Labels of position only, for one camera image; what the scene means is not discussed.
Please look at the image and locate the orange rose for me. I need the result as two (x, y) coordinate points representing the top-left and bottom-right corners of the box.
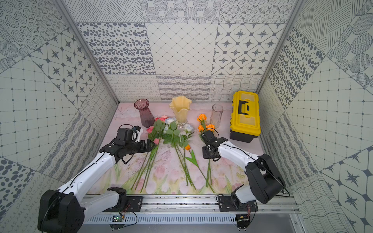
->
(197, 114), (207, 133)
(207, 124), (215, 185)
(198, 125), (211, 187)

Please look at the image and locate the pink rose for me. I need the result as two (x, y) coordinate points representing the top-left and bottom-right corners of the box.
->
(139, 115), (170, 193)
(136, 116), (168, 187)
(131, 126), (156, 192)

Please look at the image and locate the blue white rose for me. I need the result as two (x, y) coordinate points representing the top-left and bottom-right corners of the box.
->
(176, 128), (196, 189)
(163, 117), (183, 170)

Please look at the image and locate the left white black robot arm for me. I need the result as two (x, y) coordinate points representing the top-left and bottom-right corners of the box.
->
(37, 125), (156, 233)

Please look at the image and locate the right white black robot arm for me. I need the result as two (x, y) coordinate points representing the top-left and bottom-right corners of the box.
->
(201, 131), (285, 210)

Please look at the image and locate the pink tulip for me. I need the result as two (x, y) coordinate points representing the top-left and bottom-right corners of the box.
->
(143, 138), (160, 188)

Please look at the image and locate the orange tulip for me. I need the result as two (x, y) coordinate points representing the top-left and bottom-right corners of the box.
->
(185, 145), (215, 193)

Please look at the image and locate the clear glass vase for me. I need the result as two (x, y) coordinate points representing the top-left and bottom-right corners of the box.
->
(210, 104), (224, 129)

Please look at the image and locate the yellow black toolbox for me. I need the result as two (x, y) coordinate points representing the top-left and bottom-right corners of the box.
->
(230, 91), (261, 143)

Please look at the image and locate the purple glass vase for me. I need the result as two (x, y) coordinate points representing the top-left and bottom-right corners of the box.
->
(134, 99), (155, 128)

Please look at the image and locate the cream ruffled glass vase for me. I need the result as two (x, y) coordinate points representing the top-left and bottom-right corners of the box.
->
(169, 96), (192, 127)

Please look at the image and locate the left circuit board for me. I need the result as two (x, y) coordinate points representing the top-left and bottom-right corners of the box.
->
(109, 215), (125, 230)

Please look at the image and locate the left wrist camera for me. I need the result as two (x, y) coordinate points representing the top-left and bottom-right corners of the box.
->
(132, 126), (142, 142)

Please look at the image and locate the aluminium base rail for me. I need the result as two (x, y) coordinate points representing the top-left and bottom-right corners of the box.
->
(79, 191), (300, 216)

